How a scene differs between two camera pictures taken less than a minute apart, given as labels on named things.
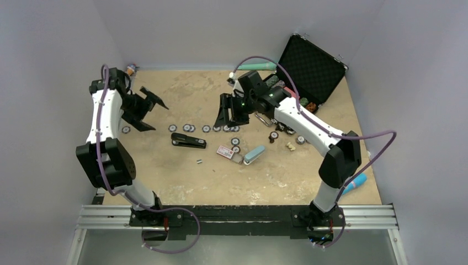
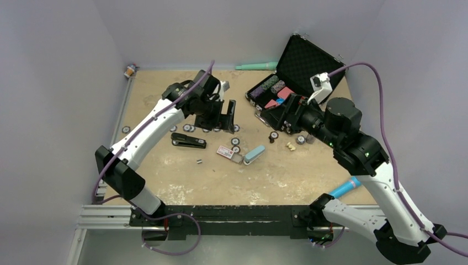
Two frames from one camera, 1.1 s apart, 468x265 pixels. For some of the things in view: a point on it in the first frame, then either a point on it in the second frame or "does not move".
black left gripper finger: [153, 97] → [227, 121]
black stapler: [181, 139] does not move
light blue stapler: [254, 153] does not move
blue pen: [359, 180] does not move
